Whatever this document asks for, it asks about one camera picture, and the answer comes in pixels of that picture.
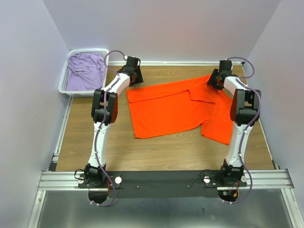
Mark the orange t-shirt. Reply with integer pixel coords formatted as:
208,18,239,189
126,75,232,145

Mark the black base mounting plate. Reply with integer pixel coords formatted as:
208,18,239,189
76,170,247,201

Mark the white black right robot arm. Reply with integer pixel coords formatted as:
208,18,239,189
207,59,261,186

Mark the white perforated plastic basket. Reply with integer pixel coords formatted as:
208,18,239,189
58,48,109,97

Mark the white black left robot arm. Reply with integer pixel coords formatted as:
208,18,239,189
84,56,143,188

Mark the purple t-shirt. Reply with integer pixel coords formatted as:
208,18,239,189
67,54,105,90

